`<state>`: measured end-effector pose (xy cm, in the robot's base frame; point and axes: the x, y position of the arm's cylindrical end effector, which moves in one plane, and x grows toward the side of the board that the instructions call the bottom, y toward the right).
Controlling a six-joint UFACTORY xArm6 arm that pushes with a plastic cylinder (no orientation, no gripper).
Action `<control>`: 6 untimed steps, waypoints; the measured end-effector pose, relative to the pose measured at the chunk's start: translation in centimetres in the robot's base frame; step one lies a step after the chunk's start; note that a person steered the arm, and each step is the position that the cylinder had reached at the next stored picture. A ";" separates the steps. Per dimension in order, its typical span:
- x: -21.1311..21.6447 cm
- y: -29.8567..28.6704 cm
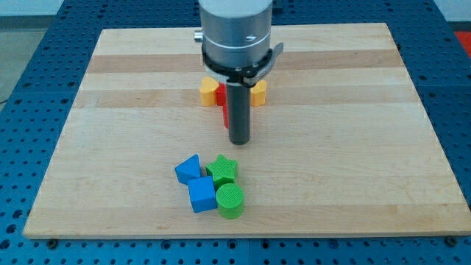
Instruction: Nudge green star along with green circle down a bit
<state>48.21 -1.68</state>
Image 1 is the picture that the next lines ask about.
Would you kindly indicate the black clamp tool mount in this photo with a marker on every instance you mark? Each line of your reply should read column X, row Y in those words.
column 247, row 76

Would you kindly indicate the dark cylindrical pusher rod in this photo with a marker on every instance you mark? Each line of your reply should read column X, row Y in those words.
column 238, row 113

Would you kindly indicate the green star block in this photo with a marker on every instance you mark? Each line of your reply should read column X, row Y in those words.
column 222, row 171

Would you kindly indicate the green cylinder block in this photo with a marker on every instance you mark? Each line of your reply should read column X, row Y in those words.
column 230, row 200

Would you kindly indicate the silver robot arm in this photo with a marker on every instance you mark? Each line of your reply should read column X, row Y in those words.
column 235, row 37

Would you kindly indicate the red block upper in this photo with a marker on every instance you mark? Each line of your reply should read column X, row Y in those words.
column 221, row 97

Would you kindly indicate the red block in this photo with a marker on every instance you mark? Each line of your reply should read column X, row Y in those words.
column 225, row 116
column 221, row 97

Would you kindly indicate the red block lower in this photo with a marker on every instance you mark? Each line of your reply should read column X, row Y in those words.
column 225, row 116

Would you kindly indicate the yellow heart block right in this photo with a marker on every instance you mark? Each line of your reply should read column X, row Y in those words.
column 258, row 94

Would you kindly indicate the yellow heart block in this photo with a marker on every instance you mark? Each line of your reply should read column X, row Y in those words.
column 207, row 91
column 258, row 94

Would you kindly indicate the yellow heart block left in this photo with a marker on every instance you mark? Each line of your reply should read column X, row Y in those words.
column 207, row 91

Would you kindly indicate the blue triangle block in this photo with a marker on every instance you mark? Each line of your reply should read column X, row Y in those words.
column 188, row 170

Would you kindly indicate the blue cube block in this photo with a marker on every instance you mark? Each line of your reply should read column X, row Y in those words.
column 202, row 194

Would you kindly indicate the wooden board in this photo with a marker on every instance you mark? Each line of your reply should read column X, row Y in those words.
column 343, row 146

